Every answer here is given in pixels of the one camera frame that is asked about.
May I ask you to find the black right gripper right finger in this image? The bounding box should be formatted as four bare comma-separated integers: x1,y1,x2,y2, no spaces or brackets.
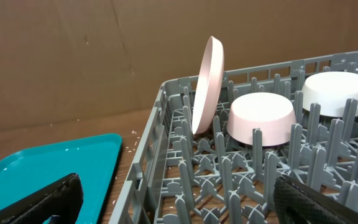
273,175,358,224

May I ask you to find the small white bowl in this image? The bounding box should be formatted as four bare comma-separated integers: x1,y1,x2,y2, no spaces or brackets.
227,92,296,147

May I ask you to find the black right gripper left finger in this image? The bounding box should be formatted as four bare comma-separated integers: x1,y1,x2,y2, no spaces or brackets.
0,173,84,224

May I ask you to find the large white plate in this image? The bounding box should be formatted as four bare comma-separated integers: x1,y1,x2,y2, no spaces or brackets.
191,36,224,134

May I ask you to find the teal plastic tray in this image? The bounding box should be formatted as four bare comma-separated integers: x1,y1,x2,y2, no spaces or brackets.
0,134,122,223

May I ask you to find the grey dishwasher rack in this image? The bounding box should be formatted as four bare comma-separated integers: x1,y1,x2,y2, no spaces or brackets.
110,52,358,223

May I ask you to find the pale green bowl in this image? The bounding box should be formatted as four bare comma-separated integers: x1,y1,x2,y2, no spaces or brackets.
301,72,358,118

